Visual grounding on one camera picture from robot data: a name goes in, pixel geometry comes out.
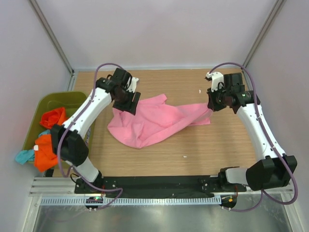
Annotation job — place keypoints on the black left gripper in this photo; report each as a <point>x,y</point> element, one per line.
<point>131,106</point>

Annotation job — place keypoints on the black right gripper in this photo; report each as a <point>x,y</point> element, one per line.
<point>212,104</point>

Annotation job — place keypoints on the pink t shirt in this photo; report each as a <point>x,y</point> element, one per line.
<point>156,121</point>

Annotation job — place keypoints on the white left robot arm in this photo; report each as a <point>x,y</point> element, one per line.
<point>117,89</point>

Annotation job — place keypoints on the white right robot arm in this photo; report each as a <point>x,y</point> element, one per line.
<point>228,90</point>

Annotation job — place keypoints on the olive green plastic bin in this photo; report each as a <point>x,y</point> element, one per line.
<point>71,101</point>

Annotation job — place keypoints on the orange t shirt in bin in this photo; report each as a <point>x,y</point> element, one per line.
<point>53,117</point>

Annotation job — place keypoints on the orange t shirt over rim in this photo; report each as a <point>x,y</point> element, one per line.
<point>43,151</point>

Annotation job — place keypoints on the teal t shirt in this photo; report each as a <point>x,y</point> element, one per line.
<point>24,156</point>

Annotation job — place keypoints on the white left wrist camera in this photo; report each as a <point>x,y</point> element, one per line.
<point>131,84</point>

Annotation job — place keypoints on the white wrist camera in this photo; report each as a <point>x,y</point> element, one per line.
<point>131,84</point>
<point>217,80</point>

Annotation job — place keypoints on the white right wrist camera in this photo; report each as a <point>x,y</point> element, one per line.
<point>217,80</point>

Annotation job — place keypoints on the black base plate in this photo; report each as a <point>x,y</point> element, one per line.
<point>166,187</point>

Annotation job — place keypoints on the slotted cable duct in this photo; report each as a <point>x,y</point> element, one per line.
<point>97,201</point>

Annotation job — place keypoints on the aluminium frame post left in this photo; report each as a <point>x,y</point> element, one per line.
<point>49,32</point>

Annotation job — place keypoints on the aluminium frame post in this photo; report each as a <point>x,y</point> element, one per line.
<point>270,19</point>
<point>49,32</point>

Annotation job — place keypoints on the aluminium frame post right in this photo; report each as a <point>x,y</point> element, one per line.
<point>270,19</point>

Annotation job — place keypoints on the aluminium front rail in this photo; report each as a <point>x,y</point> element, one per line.
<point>65,186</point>

